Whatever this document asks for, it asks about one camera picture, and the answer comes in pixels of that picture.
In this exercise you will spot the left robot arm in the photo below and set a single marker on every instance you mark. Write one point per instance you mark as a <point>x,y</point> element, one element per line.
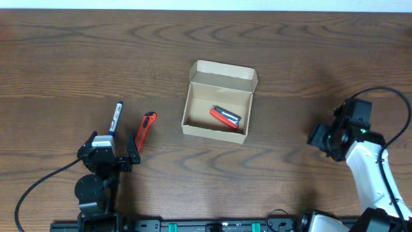
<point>97,192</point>

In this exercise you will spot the orange utility knife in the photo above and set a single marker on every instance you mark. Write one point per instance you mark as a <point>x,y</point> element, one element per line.
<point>147,121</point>

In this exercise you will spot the open cardboard box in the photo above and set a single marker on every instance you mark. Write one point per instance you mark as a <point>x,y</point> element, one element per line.
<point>228,86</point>

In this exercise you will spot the blue whiteboard marker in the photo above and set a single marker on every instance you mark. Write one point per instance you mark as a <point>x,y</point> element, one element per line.
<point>115,119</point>

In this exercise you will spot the black whiteboard marker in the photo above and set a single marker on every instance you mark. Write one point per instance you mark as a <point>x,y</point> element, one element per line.
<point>227,114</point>

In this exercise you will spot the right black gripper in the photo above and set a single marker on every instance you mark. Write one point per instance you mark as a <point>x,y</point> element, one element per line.
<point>318,138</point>

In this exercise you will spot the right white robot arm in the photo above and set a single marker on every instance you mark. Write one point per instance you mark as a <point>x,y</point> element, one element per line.
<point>350,139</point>

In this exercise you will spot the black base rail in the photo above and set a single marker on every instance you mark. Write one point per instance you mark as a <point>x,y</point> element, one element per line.
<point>277,223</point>

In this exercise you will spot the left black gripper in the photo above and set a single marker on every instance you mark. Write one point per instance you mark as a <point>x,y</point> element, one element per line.
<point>112,162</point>

